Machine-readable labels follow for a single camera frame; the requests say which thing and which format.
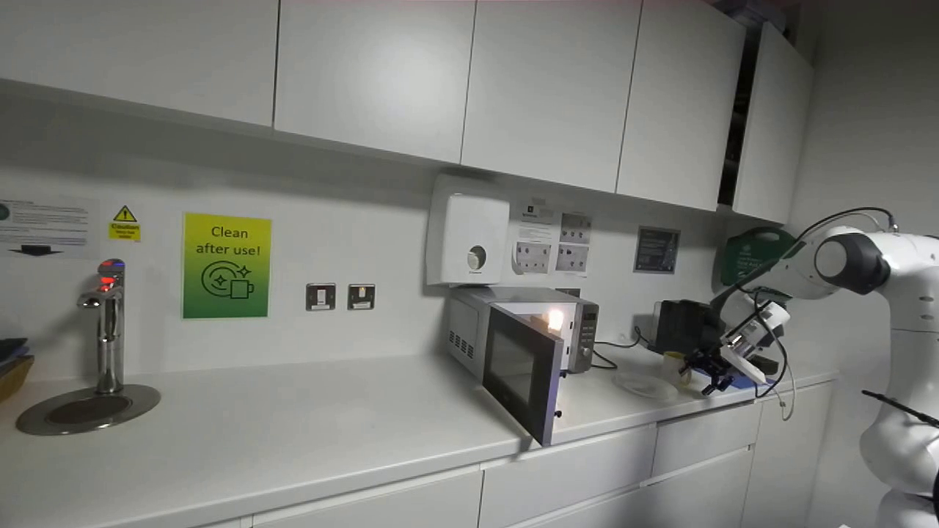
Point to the green cleaning sign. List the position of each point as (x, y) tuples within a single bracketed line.
[(227, 265)]

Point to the black coffee machine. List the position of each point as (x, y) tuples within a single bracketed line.
[(686, 325)]

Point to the yellow and white mug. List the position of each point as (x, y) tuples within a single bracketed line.
[(679, 369)]

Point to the round metal drip tray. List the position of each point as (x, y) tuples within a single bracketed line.
[(90, 412)]

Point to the dark framed poster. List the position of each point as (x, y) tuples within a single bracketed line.
[(658, 249)]

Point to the white printed wall notice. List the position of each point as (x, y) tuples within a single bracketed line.
[(573, 259), (532, 256), (577, 226)]

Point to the silver microwave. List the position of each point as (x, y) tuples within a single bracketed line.
[(470, 333)]

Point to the silver wall socket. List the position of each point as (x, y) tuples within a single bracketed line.
[(322, 296), (362, 296)]

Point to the dark glass microwave door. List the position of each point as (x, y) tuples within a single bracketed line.
[(519, 369)]

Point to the yellow warning sticker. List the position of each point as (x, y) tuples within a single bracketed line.
[(125, 226)]

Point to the small dark wall label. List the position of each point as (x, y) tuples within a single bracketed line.
[(535, 209)]

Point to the blue mat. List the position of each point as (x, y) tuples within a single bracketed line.
[(759, 384)]

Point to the white upper cabinet door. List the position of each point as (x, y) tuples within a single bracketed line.
[(679, 104), (378, 73), (773, 126), (547, 92), (127, 47)]

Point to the white text wall label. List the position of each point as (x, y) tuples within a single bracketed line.
[(45, 223)]

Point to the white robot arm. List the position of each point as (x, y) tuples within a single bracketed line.
[(915, 294)]

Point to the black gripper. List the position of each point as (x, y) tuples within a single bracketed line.
[(743, 343)]

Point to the chrome hot water tap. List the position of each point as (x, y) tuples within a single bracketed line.
[(109, 333)]

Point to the white paper towel dispenser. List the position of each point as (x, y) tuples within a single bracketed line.
[(467, 237)]

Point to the green first aid box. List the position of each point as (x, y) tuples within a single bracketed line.
[(751, 256)]

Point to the white lower cabinet fronts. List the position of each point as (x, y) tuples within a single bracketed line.
[(588, 479)]

